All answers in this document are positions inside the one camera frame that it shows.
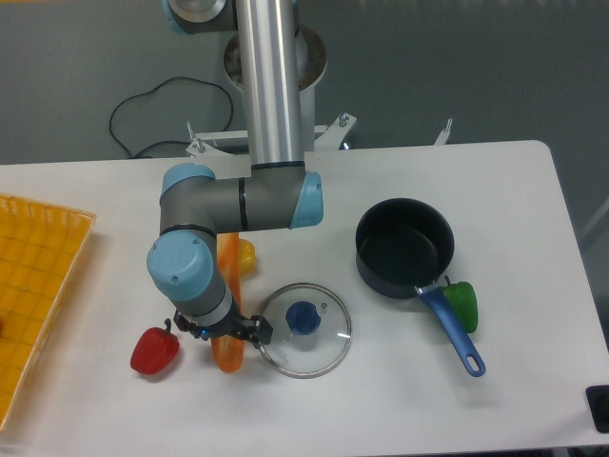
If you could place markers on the yellow bell pepper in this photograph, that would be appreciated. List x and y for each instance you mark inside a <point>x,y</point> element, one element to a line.
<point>247,259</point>

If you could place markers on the red bell pepper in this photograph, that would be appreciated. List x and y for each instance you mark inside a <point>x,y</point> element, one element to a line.
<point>155,350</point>

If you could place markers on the yellow plastic basket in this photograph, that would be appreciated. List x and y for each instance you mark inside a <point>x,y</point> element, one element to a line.
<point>41,244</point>

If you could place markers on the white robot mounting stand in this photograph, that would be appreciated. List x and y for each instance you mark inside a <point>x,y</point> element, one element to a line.
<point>312,64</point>

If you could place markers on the long orange baguette bread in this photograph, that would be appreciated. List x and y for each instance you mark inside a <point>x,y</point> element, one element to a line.
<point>227,351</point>

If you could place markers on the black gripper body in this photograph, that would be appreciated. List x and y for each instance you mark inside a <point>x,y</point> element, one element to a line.
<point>233,325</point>

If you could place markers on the green bell pepper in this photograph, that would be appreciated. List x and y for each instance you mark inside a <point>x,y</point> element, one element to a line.
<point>462,298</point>

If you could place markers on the dark pot blue handle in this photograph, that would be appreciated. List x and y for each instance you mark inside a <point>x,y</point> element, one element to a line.
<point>402,248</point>

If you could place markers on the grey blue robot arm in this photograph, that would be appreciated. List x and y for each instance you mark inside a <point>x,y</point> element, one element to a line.
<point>279,193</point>

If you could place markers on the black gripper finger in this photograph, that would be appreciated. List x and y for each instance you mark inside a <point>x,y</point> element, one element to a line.
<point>258,331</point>
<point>183,324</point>

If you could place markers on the glass lid blue knob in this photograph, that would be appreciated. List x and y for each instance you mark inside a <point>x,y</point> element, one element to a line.
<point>311,330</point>

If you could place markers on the black device at edge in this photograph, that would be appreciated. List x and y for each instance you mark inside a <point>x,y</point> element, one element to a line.
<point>597,397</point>

